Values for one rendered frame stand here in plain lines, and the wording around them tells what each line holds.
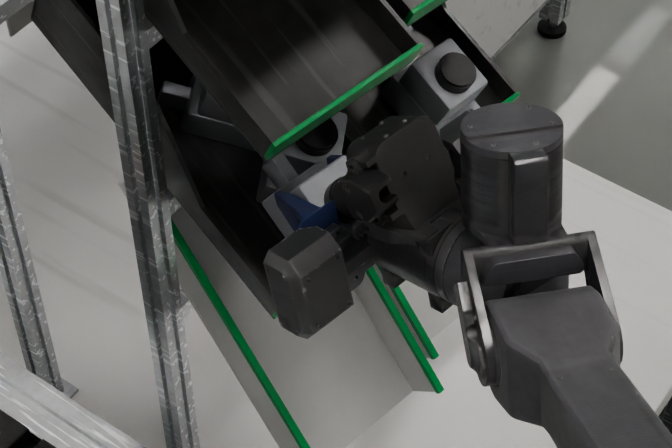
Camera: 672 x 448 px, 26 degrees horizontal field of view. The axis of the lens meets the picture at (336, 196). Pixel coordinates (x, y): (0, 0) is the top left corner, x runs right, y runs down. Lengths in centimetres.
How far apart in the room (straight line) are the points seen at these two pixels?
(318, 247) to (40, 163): 77
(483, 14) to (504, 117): 179
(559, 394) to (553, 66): 227
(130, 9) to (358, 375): 42
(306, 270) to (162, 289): 24
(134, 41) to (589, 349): 35
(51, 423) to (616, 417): 66
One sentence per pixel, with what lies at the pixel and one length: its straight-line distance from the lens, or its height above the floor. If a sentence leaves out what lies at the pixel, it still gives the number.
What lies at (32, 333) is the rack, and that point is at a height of 97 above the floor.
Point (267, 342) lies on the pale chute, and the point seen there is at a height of 107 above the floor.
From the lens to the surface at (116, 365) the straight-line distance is 141.
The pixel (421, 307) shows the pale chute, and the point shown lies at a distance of 125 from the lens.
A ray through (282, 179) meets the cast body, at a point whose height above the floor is 127.
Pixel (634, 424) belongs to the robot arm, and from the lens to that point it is 70.
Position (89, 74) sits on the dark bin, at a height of 130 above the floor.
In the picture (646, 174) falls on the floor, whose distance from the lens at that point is 279.
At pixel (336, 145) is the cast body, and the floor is 127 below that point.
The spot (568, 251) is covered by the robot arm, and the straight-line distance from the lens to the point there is 81.
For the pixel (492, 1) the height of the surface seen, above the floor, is 32.
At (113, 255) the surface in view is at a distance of 150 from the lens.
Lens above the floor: 200
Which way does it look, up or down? 48 degrees down
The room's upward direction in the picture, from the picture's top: straight up
